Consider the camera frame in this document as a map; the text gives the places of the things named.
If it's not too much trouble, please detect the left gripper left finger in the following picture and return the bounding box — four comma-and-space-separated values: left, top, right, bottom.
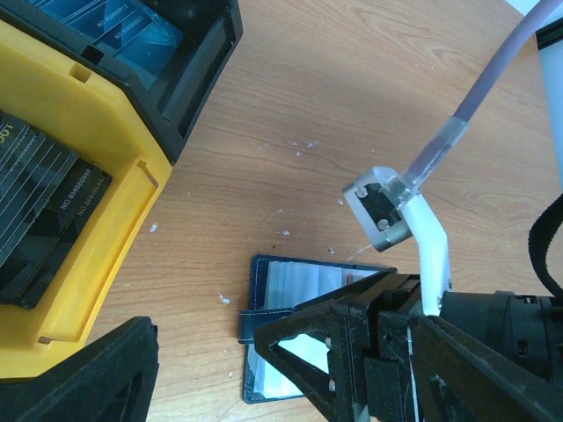
1, 316, 159, 421

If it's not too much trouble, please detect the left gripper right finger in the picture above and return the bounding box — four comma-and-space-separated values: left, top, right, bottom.
413, 316, 562, 421

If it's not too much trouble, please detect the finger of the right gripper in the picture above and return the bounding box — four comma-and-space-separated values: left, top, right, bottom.
254, 271, 422, 421

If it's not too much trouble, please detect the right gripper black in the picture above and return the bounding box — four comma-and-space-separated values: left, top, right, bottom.
347, 274, 563, 422

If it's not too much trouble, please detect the blue leather card holder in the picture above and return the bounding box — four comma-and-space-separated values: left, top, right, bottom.
238, 254, 397, 404

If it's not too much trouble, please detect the yellow bin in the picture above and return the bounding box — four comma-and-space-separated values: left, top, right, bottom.
1, 23, 172, 379

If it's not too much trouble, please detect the black bin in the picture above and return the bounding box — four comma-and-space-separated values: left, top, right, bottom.
1, 1, 243, 164

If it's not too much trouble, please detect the dark cards stack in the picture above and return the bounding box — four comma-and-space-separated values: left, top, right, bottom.
1, 113, 112, 309

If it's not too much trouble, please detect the blue cards stack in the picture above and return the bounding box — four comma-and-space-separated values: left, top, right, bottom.
31, 0, 184, 89

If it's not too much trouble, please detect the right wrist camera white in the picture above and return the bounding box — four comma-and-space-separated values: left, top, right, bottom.
343, 167, 451, 316

